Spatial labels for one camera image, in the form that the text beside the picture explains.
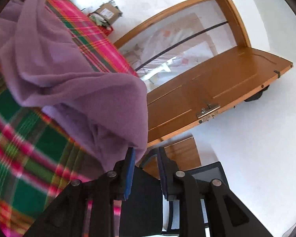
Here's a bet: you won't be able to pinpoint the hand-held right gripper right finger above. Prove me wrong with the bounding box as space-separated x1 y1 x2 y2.
158 147 274 237

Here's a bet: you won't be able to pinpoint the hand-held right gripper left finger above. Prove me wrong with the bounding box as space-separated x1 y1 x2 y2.
23 148 136 237

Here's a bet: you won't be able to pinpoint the purple fleece pants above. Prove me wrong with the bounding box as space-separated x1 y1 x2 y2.
0 0 148 173

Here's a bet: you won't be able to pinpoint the wooden board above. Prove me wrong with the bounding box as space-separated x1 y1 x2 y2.
143 136 201 179

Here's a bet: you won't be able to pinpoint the black mesh office chair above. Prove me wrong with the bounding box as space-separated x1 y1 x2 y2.
120 148 230 237

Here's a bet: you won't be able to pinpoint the pink green plaid blanket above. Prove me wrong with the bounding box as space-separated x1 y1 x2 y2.
0 0 140 237

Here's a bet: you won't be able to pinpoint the wooden door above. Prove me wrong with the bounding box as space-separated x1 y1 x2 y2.
145 47 293 145

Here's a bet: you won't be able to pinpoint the printed mesh door curtain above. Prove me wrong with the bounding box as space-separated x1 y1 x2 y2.
118 0 238 87

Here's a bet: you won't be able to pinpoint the red basket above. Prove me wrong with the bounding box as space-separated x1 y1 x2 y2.
88 12 115 34

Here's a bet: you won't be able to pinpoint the cardboard box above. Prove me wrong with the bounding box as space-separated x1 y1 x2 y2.
92 1 124 23

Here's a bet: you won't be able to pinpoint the metal door handle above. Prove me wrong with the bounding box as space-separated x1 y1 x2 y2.
196 100 221 124

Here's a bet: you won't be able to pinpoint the wooden door frame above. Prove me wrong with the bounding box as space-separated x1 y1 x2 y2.
112 0 252 55

